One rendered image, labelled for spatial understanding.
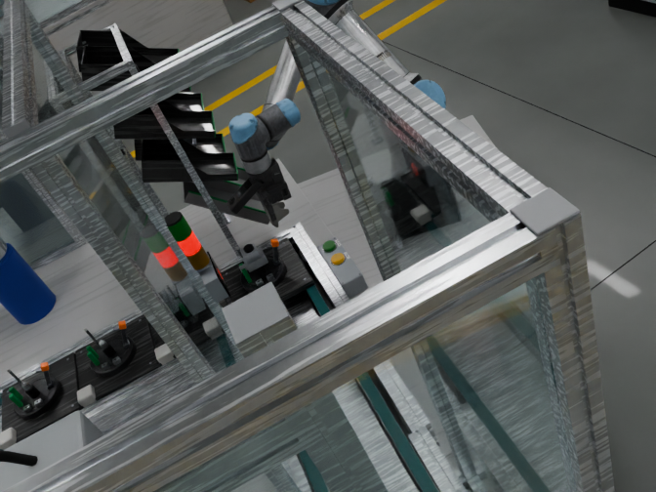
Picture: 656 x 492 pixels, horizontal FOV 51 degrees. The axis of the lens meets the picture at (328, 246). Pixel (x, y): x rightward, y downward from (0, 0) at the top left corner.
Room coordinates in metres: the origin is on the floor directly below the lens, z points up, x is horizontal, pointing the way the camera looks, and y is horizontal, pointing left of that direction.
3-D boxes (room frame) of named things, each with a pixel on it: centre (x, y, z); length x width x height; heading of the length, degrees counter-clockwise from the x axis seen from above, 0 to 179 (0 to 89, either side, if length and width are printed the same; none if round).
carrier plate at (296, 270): (1.60, 0.21, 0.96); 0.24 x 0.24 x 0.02; 6
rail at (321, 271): (1.35, 0.03, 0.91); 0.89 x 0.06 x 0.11; 6
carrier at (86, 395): (1.55, 0.71, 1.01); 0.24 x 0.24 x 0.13; 6
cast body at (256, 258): (1.60, 0.22, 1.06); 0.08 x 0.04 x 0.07; 96
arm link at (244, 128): (1.62, 0.07, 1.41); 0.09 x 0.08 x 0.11; 111
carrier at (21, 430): (1.52, 0.95, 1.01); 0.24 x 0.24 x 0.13; 6
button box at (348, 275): (1.54, -0.01, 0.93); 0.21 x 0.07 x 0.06; 6
